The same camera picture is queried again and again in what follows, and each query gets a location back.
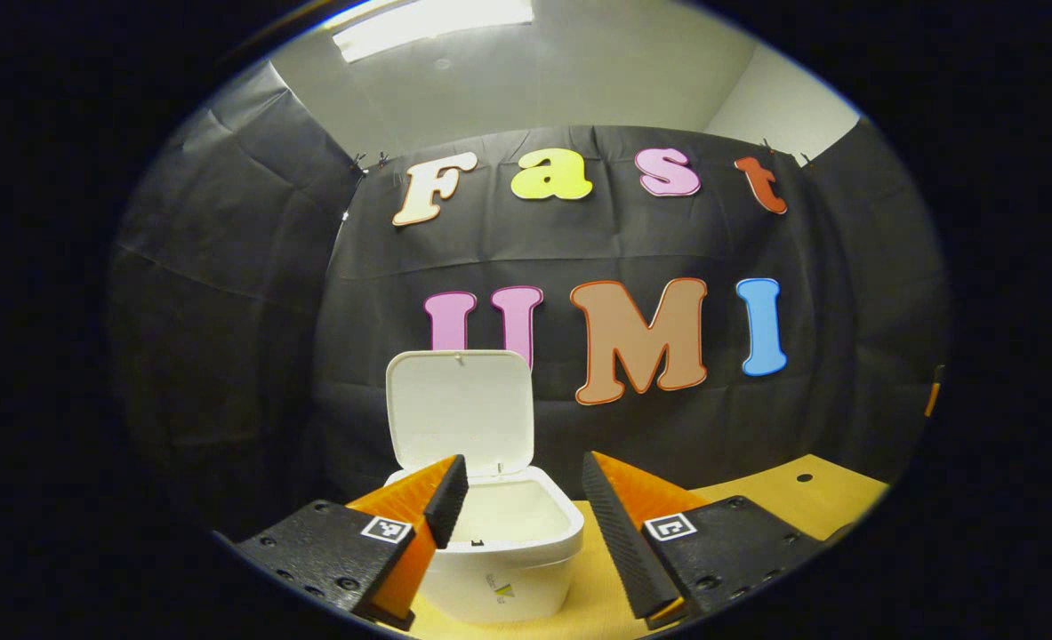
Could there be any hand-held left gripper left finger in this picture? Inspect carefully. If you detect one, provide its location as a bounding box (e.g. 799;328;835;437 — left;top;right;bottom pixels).
234;454;470;632

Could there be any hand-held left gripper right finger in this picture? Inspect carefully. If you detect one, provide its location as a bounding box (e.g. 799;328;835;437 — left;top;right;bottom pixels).
582;451;827;628

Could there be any white desktop garbage bin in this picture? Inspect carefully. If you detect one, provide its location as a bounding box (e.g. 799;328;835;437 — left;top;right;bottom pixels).
383;349;585;625

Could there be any wooden desktop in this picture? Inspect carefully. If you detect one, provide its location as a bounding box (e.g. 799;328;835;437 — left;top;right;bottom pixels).
379;453;891;640

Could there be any black backdrop cloth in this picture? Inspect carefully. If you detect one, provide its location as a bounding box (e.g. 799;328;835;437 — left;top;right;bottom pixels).
108;58;952;543

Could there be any ceiling light panel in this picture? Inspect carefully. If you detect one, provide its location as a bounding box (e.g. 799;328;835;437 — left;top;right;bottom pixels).
330;0;535;63

